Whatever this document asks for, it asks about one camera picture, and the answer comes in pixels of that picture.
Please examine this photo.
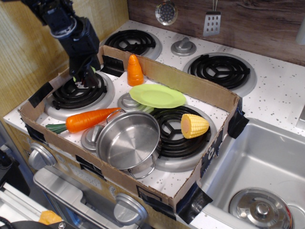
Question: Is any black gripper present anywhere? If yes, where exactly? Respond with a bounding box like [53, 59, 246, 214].
[56, 16, 100, 87]

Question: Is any green toy broccoli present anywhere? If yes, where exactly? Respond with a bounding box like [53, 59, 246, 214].
[72, 66, 96, 82]

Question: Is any stainless steel pan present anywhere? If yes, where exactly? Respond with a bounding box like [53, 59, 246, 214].
[96, 111, 162, 179]

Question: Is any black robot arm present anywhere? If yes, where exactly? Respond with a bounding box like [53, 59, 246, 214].
[22, 0, 100, 87]

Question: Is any silver stove knob near pan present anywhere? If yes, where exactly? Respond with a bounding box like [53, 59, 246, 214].
[81, 125, 105, 153]

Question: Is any front left black burner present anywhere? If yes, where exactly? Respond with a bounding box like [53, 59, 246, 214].
[45, 73, 115, 121]

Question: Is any black burner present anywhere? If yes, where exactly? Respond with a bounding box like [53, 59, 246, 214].
[45, 73, 115, 121]
[150, 105, 217, 173]
[183, 52, 257, 97]
[101, 30, 163, 60]

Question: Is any silver stove knob under plate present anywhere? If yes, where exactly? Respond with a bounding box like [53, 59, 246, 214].
[118, 93, 146, 112]

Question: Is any orange toy carrot with leaves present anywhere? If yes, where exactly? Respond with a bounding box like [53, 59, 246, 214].
[46, 107, 121, 134]

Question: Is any orange toy carrot tip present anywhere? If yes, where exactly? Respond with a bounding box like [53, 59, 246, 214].
[127, 54, 144, 86]

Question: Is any back left black burner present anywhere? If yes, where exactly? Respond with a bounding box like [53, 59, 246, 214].
[101, 30, 163, 60]

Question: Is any light green toy plate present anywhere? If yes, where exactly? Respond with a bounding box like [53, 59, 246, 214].
[129, 84, 186, 108]

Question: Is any silver oven knob left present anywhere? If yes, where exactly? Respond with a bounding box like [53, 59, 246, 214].
[28, 143, 57, 170]

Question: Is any silver oven knob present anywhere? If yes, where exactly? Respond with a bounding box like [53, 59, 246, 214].
[28, 143, 57, 170]
[113, 193, 148, 226]

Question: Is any silver stove knob back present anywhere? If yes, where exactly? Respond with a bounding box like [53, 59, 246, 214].
[171, 37, 197, 56]

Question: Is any hanging silver strainer ladle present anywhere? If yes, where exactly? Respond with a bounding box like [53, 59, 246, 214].
[155, 0, 178, 26]

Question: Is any yellow toy corn cob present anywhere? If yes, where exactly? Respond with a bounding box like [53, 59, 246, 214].
[181, 114, 210, 139]

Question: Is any front right black burner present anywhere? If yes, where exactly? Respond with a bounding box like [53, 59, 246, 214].
[150, 105, 217, 173]

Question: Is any hanging silver slotted spatula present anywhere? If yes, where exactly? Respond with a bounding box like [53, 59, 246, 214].
[203, 0, 221, 37]

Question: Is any silver oven knob right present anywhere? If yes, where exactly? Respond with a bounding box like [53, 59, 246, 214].
[113, 193, 148, 226]

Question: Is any back right black burner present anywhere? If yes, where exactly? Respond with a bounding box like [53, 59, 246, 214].
[183, 52, 257, 97]

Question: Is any yellow sponge piece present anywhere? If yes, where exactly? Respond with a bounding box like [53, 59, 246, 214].
[38, 210, 62, 225]

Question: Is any silver toy sink basin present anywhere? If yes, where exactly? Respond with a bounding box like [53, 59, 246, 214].
[201, 119, 305, 229]

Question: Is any silver pot lid in sink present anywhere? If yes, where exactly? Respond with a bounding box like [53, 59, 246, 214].
[228, 188, 294, 229]

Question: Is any silver oven door handle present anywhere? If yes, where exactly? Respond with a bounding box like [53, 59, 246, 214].
[33, 168, 138, 229]

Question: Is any black cable bottom left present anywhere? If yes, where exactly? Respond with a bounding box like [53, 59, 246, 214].
[0, 216, 12, 229]

